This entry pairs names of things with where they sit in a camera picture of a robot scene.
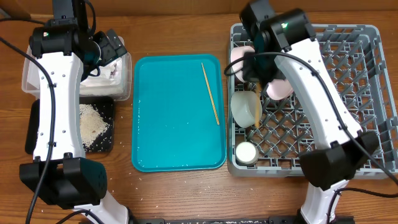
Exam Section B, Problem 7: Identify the pink round plate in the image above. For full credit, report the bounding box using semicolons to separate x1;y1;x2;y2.
266;79;294;100

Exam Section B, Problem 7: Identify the pink bowl with rice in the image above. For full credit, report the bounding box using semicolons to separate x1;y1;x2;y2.
230;45;256;83

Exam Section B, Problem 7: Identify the wooden chopstick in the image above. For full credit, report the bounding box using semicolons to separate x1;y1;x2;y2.
201;62;220;125
254;82;262;129

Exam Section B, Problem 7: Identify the grey-green bowl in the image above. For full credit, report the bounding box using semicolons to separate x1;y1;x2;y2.
230;91;262;128

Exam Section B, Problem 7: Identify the small white cup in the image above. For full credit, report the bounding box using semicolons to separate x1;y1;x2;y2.
235;142;259;166

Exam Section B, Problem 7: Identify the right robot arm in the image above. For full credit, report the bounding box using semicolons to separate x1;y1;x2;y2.
239;1;379;223

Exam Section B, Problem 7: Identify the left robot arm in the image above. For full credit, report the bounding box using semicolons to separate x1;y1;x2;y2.
19;1;133;223

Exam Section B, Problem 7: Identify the grey dishwasher rack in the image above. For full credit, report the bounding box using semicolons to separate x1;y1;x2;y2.
228;24;397;179

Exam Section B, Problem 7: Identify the black waste tray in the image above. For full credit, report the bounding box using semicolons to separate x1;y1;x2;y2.
25;96;115;154

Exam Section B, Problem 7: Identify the clear plastic bin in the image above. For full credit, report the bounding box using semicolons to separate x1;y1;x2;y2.
21;53;132;101

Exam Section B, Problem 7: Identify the pile of rice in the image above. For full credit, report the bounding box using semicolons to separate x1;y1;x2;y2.
80;104;110;147

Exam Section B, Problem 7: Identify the teal plastic tray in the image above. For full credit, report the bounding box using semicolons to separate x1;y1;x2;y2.
131;54;227;172

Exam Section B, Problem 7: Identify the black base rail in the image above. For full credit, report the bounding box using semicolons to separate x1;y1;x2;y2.
131;216;295;224

